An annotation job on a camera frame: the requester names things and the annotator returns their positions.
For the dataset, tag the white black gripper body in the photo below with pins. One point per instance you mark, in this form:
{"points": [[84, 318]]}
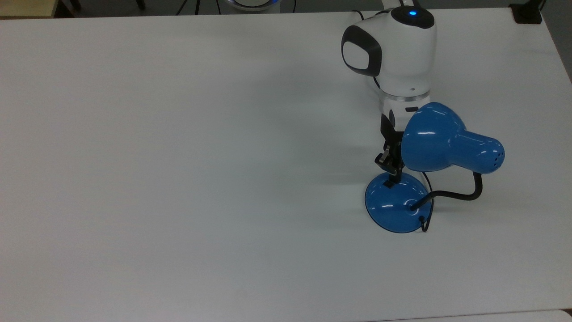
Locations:
{"points": [[395, 120]]}

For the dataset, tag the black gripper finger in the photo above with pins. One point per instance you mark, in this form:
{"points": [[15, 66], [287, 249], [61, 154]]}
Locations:
{"points": [[386, 162], [400, 154]]}

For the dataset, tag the blue desk lamp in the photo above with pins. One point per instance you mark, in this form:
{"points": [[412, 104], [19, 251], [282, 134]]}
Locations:
{"points": [[429, 134]]}

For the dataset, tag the black table clamp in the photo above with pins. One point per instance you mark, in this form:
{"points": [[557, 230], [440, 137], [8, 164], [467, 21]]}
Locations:
{"points": [[527, 15]]}

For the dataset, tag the light wooden board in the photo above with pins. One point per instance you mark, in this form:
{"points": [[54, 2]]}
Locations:
{"points": [[27, 8]]}

